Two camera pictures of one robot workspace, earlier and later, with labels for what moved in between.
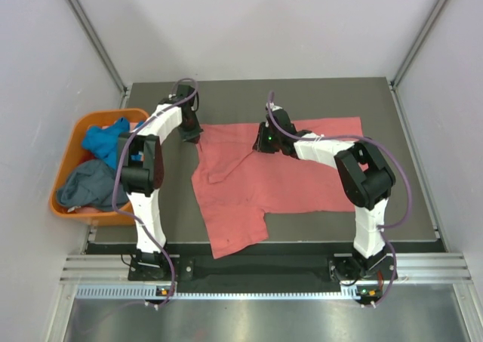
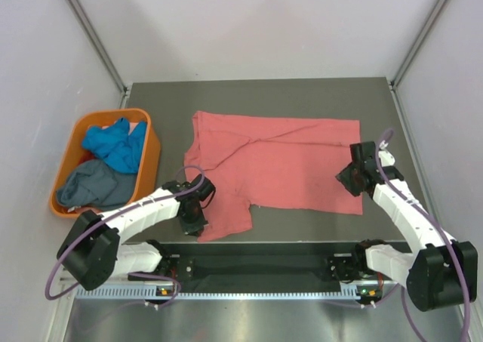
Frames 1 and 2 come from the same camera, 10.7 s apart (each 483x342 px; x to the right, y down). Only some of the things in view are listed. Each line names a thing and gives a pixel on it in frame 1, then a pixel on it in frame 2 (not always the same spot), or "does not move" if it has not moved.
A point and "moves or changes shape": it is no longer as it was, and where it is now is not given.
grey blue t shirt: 91,186 does not move
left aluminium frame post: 95,35 does not move
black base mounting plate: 262,273 does not move
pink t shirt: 236,186 moves or changes shape
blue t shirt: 103,142 does not move
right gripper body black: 269,142 → 349,178
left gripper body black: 190,128 → 194,222
